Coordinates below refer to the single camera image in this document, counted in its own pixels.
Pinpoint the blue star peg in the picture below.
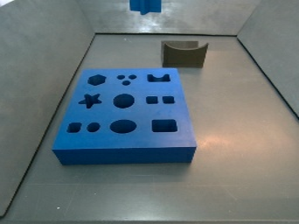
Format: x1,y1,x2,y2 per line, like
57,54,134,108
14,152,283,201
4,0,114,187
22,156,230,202
129,0,161,15

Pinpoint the blue shape sorter block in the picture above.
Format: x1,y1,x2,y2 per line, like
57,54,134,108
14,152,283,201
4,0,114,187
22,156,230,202
52,68,196,165

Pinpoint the dark grey curved cradle block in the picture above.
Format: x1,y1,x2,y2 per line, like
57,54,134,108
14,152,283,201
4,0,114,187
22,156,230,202
161,40,209,68

